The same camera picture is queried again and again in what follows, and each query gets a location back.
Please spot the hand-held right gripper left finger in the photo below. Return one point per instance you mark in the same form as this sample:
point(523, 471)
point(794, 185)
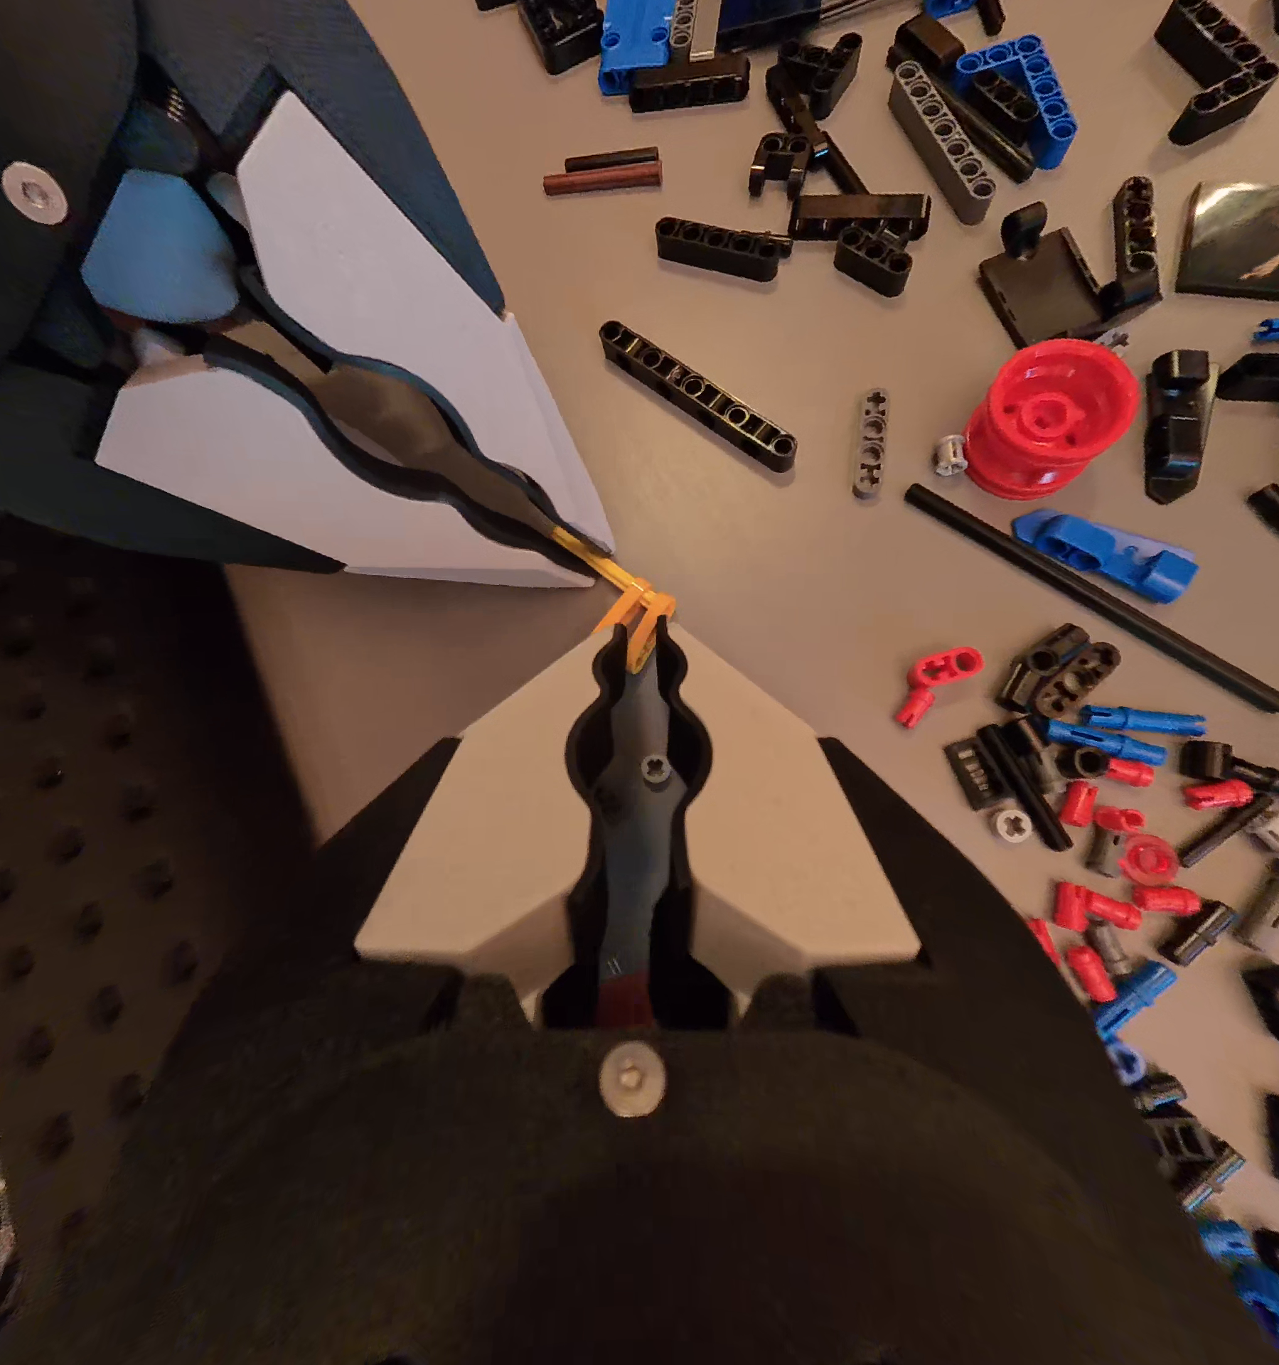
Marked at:
point(468, 852)

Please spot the grey long toy beam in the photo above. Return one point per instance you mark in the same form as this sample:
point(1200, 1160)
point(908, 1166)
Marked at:
point(942, 143)

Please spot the grey desk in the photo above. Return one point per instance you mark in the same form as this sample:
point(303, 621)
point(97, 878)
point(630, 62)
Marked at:
point(788, 554)

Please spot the blue angled toy beam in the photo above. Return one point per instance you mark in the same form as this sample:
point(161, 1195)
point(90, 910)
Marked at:
point(1050, 96)

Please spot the short black toy axle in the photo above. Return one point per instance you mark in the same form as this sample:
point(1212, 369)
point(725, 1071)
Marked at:
point(613, 160)

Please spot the long black toy axle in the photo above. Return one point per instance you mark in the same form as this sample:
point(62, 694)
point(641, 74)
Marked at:
point(1097, 600)

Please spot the black curved toy panel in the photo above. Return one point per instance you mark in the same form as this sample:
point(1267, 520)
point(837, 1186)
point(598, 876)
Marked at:
point(1177, 427)

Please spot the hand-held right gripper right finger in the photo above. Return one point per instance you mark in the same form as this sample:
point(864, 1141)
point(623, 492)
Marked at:
point(799, 852)

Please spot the long black toy beam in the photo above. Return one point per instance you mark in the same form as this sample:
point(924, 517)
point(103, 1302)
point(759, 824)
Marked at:
point(697, 396)

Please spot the pile of black toy beams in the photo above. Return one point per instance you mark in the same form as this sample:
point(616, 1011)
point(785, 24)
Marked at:
point(719, 251)

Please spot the black square toy panel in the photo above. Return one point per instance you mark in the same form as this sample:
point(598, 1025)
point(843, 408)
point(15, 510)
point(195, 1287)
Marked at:
point(1038, 288)

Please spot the dark red toy axle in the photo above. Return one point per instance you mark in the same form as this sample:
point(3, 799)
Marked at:
point(601, 182)

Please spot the grey toy bush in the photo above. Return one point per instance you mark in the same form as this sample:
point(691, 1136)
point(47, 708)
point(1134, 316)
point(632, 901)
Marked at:
point(654, 770)
point(1011, 823)

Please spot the red toy wheel rim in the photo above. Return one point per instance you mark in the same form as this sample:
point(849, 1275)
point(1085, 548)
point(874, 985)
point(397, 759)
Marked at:
point(1050, 427)

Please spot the blue curved toy panel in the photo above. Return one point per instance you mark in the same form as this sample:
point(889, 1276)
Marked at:
point(1087, 544)

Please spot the orange thin toy beam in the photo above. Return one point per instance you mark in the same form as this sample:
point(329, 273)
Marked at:
point(627, 610)

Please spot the red toy connector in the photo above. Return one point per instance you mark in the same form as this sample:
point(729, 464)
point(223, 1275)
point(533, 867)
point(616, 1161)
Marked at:
point(938, 683)

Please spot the pile of small toy pins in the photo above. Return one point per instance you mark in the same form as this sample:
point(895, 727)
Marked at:
point(1130, 719)

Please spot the yellow toy axle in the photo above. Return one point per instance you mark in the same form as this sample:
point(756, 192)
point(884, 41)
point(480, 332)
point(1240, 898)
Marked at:
point(580, 542)

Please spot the grey short toy beam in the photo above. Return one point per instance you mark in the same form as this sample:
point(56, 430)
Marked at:
point(870, 442)

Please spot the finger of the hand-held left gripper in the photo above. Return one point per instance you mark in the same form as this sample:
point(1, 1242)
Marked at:
point(255, 480)
point(404, 298)

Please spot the blue flat toy panel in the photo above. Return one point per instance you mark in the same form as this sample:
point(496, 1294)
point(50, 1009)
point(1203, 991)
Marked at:
point(633, 43)

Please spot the black toy connector block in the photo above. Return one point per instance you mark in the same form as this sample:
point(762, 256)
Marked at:
point(1054, 666)

